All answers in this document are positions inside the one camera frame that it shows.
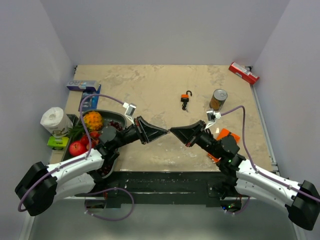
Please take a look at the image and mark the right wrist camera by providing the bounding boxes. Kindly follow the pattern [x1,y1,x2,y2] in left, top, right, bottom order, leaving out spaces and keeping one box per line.
[204,108,222,130]

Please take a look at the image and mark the small peach fruits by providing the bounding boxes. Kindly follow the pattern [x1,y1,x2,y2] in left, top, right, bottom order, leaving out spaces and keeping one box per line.
[79,131,100,150]

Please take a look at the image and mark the tin can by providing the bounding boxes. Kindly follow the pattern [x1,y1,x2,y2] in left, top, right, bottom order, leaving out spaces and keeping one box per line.
[209,89,228,111]

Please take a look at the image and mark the green box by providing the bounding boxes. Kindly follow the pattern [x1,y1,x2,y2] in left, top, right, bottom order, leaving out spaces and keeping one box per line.
[47,136,69,150]

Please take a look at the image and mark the blue white box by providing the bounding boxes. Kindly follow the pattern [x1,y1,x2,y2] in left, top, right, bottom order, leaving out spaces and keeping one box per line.
[66,80,99,92]

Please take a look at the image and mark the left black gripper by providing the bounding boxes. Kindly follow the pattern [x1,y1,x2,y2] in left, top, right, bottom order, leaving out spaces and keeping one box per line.
[112,116,167,149]

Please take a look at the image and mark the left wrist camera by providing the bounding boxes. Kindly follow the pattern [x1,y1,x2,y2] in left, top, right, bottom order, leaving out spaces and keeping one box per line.
[122,102,137,124]

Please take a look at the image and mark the orange black padlock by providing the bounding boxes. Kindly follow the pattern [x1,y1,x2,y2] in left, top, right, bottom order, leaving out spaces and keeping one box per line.
[180,90,193,103]

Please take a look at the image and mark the paper towel roll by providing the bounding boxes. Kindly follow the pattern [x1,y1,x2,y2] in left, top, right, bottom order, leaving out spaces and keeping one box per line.
[40,107,73,138]

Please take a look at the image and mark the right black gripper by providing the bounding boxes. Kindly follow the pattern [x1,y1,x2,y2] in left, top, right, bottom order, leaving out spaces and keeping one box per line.
[169,120,222,160]

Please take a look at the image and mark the red apple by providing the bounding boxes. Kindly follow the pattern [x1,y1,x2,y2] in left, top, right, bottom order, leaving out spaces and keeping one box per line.
[68,141,87,157]

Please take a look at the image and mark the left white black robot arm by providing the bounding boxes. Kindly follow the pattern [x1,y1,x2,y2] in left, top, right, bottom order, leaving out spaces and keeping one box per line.
[14,116,168,216]

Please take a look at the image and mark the purple grapes bunch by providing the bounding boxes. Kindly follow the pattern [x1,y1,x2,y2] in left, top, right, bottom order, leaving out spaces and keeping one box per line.
[98,120,123,177]

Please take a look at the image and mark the blue blister pack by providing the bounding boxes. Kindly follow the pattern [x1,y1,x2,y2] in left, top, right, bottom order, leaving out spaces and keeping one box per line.
[79,84,102,112]

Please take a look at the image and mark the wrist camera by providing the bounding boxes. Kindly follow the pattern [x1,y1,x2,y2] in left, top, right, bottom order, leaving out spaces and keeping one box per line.
[204,108,222,130]
[122,102,137,124]

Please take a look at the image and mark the red cardboard box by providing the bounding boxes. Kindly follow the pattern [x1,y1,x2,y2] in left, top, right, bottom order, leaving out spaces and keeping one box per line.
[228,62,260,85]

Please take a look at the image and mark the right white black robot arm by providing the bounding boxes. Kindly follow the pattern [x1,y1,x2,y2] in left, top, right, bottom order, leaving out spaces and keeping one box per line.
[170,120,320,231]

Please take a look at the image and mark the orange flower pineapple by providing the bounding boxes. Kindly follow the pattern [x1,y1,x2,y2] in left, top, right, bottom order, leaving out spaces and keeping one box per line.
[67,111,104,140]

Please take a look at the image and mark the grey fruit tray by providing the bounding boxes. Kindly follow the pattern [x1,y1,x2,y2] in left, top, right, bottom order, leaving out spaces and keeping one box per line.
[61,110,127,179]

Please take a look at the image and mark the orange blister pack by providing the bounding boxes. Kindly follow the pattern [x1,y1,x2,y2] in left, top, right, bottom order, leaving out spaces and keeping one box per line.
[207,128,241,163]

